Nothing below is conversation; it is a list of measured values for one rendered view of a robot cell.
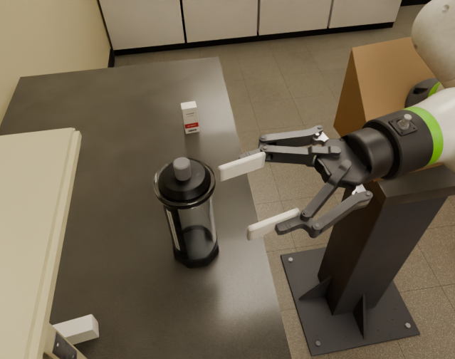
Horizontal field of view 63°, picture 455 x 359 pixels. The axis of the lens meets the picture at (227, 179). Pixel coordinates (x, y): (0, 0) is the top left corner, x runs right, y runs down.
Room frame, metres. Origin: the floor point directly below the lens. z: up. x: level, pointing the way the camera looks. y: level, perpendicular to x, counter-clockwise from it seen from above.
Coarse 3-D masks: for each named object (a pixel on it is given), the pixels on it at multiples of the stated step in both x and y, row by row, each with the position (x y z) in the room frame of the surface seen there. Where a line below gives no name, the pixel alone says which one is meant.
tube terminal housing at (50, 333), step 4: (48, 324) 0.15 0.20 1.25; (48, 328) 0.15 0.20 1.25; (52, 328) 0.15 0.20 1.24; (48, 332) 0.14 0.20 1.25; (52, 332) 0.15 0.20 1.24; (48, 336) 0.14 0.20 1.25; (52, 336) 0.14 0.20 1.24; (48, 340) 0.14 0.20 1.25; (52, 340) 0.14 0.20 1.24; (48, 344) 0.13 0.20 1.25; (52, 344) 0.14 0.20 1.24; (44, 348) 0.13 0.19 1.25; (48, 348) 0.13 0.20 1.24; (52, 348) 0.13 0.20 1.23; (76, 348) 0.15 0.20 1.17; (44, 352) 0.12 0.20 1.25; (48, 352) 0.13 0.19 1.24; (44, 356) 0.14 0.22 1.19; (48, 356) 0.12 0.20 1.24; (52, 356) 0.13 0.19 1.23; (56, 356) 0.13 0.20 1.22; (80, 356) 0.15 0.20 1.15; (84, 356) 0.15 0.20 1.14
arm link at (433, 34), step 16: (432, 0) 0.70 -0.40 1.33; (448, 0) 0.66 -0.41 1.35; (432, 16) 0.66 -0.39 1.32; (448, 16) 0.64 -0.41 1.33; (416, 32) 0.67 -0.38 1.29; (432, 32) 0.64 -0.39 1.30; (448, 32) 0.62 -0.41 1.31; (416, 48) 0.67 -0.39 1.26; (432, 48) 0.63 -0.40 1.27; (448, 48) 0.61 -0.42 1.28; (432, 64) 0.63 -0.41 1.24; (448, 64) 0.61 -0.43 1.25; (448, 80) 0.61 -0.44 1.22
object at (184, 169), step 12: (168, 168) 0.44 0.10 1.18; (180, 168) 0.41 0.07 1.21; (192, 168) 0.44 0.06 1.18; (204, 168) 0.44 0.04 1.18; (168, 180) 0.41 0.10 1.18; (180, 180) 0.41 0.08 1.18; (192, 180) 0.41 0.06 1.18; (204, 180) 0.41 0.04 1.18; (168, 192) 0.39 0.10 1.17; (180, 192) 0.39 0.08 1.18; (192, 192) 0.39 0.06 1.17
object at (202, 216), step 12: (156, 180) 0.43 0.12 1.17; (156, 192) 0.40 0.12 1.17; (204, 192) 0.40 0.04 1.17; (180, 204) 0.37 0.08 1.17; (204, 204) 0.40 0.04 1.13; (180, 216) 0.38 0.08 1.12; (192, 216) 0.38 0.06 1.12; (204, 216) 0.39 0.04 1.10; (192, 228) 0.38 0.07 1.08; (204, 228) 0.39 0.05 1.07; (192, 240) 0.38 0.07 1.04; (204, 240) 0.39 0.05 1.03; (192, 252) 0.38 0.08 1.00; (204, 252) 0.39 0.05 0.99
